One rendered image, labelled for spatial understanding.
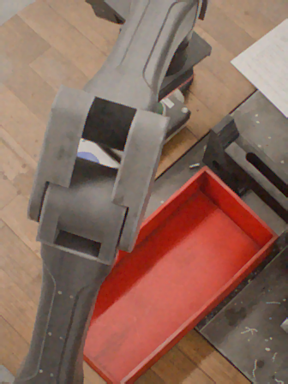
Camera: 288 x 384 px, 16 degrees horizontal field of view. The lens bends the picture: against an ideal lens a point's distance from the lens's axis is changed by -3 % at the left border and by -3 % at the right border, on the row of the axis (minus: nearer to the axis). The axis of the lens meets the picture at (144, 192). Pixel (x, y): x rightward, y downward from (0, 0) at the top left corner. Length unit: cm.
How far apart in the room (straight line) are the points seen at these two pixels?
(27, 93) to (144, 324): 33
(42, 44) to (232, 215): 33
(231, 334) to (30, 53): 44
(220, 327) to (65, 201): 40
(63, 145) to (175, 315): 41
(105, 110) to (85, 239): 12
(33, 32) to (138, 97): 52
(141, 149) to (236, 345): 43
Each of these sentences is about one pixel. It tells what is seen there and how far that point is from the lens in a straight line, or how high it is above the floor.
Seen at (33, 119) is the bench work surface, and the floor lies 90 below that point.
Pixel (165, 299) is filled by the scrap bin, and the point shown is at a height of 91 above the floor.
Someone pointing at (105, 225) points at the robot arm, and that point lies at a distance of 82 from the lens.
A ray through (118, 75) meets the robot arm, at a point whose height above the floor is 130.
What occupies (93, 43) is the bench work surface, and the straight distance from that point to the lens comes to 131.
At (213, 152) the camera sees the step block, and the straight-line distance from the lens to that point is 120.
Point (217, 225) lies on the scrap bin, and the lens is 121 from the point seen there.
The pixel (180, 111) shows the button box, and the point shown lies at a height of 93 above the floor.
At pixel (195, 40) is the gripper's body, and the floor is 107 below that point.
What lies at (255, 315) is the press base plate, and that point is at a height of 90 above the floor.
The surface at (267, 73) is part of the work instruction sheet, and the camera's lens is 131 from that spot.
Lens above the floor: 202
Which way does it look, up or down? 67 degrees down
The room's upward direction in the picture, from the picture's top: 10 degrees clockwise
